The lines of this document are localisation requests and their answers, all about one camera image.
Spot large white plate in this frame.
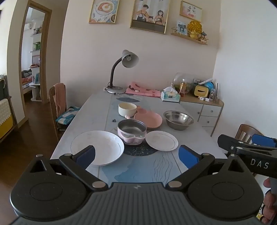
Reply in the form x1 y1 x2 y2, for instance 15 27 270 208
70 130 124 166

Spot small white plate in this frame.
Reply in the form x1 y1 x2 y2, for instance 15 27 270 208
146 131 179 152

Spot large steel bowl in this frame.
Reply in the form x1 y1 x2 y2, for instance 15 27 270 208
163 111 194 131

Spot pink plate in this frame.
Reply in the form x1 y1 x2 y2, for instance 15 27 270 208
134 108 162 129

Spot pink pot with steel liner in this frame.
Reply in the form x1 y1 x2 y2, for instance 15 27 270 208
117 119 147 145

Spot cream ceramic bowl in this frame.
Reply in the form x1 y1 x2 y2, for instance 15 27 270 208
118 102 137 118

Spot person's right hand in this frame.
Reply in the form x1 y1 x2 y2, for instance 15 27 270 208
261 191 276 224

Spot wooden chair right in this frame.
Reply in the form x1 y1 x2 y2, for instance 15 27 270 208
235 124 262 144

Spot white drawer cabinet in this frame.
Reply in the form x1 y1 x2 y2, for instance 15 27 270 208
180 94 224 136

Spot yellow tissue holder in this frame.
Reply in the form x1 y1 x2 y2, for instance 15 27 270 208
193 85 209 98

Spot blue globe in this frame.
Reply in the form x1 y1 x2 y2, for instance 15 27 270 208
203 82 214 91

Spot tissue box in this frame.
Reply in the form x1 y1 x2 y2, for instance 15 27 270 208
160 87 181 103

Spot wooden chair with pink towel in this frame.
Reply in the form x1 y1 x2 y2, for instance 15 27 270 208
49 83 80 141

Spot amber bottle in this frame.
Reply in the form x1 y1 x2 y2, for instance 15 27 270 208
179 79 187 97

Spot glass jar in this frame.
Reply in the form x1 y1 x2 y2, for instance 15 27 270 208
172 72 195 97

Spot pink cloth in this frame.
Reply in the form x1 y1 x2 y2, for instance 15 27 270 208
125 82 161 98

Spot grey desk lamp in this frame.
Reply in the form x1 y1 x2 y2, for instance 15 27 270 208
104 50 139 95

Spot wooden wall shelf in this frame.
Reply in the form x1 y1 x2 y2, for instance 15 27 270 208
171 33 207 45

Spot small pink picture frame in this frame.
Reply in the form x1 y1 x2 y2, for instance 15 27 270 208
180 1 202 22

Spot family picture frame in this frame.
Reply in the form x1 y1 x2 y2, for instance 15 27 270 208
130 0 170 34

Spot egg picture frame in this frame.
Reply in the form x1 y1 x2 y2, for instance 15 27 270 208
89 0 120 24

